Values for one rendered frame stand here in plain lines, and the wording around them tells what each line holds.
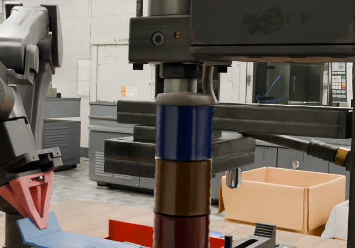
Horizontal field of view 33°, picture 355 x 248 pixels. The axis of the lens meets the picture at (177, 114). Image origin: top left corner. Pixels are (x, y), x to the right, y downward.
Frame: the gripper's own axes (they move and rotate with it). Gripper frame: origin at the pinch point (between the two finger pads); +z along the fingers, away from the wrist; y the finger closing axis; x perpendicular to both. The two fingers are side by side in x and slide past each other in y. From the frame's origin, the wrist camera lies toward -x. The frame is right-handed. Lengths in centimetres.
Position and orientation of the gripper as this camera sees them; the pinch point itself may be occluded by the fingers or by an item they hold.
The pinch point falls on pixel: (40, 223)
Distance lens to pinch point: 85.6
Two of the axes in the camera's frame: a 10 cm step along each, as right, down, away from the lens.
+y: 7.7, -3.7, -5.2
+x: 5.3, -0.7, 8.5
